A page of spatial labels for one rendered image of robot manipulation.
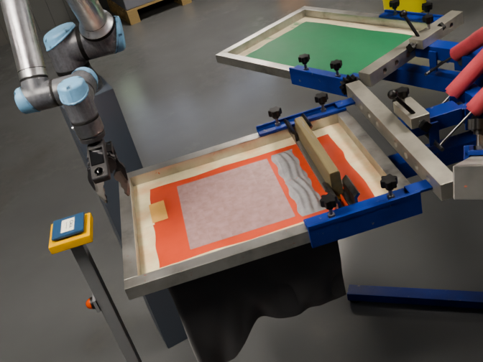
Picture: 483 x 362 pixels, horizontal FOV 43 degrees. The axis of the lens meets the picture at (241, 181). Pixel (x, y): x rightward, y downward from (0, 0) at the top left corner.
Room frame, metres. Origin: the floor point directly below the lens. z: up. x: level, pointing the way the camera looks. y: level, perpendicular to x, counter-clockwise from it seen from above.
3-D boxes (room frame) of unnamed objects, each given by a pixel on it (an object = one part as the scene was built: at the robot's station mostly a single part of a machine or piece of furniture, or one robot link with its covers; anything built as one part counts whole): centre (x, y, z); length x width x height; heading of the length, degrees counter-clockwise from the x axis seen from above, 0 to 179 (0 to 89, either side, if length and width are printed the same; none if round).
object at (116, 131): (2.07, 0.45, 0.60); 0.18 x 0.18 x 1.20; 18
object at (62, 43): (2.07, 0.44, 1.37); 0.13 x 0.12 x 0.14; 86
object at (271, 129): (1.81, -0.25, 0.98); 0.30 x 0.05 x 0.07; 93
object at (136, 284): (1.52, -0.02, 0.97); 0.79 x 0.58 x 0.04; 93
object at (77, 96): (1.52, 0.35, 1.38); 0.09 x 0.08 x 0.11; 176
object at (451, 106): (1.55, -0.58, 1.02); 0.17 x 0.06 x 0.05; 93
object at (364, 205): (1.25, -0.28, 0.98); 0.30 x 0.05 x 0.07; 93
